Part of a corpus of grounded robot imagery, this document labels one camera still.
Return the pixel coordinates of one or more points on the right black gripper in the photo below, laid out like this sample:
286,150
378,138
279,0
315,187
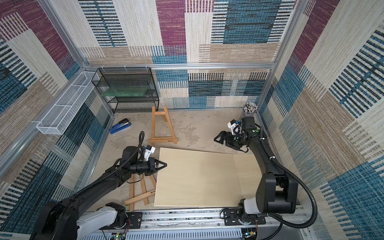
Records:
228,139

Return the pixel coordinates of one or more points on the plywood board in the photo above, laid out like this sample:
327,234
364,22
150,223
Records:
197,179
249,174

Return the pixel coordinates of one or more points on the wooden tabletop easel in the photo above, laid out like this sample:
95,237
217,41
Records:
165,117
141,194

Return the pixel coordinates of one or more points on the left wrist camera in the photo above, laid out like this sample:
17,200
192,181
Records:
147,152

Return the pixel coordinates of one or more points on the black wire mesh shelf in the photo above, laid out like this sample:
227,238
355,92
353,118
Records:
135,77

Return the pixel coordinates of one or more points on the clear jar of pencils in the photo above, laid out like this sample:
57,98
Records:
249,109

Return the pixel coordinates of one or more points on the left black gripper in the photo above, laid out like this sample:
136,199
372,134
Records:
152,164

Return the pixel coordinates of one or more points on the green board on shelf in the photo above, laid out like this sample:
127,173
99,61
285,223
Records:
125,92

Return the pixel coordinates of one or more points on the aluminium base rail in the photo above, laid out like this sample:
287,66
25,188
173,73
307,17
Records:
181,224

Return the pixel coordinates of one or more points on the white wire mesh basket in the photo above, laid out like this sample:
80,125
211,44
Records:
59,117

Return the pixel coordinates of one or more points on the blue box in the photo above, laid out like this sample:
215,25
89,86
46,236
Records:
121,125

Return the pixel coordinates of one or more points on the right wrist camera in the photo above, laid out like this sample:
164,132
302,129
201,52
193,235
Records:
235,127

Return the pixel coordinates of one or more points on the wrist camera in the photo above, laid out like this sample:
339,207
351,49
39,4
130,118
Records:
235,127
147,152

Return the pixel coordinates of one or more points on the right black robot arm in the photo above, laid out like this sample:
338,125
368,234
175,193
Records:
277,190

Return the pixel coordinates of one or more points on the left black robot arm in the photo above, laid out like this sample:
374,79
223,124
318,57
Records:
68,220

